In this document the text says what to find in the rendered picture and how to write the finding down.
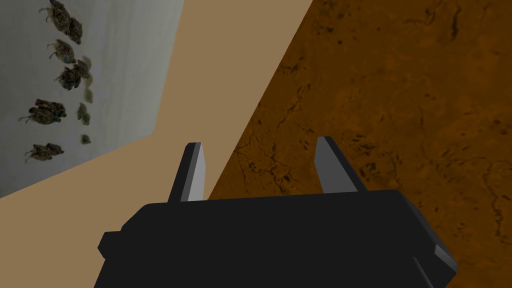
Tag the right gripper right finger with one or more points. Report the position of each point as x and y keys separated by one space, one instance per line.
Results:
x=335 y=172

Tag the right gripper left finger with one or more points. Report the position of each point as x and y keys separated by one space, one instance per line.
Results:
x=191 y=176

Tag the grey picture with dark birds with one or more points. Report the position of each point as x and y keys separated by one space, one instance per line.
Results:
x=80 y=80

